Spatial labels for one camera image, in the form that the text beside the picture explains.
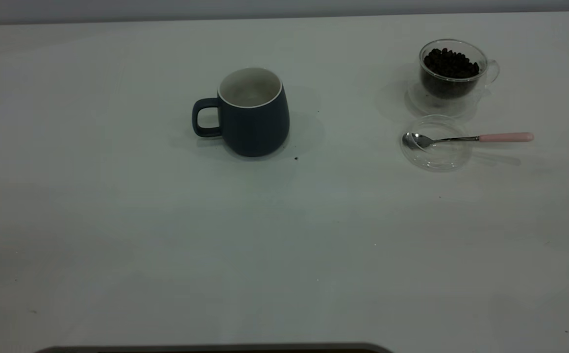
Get dark coffee beans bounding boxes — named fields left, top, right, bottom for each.
left=423, top=48, right=481, bottom=98

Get metal spoon with pink handle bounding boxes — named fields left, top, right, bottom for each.
left=402, top=131, right=535, bottom=151

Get clear round glass dish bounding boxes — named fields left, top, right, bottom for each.
left=401, top=114, right=475, bottom=171

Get clear glass cup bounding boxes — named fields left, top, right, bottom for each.
left=408, top=38, right=500, bottom=118

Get dark grey ceramic mug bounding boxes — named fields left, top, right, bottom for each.
left=192, top=67, right=291, bottom=158

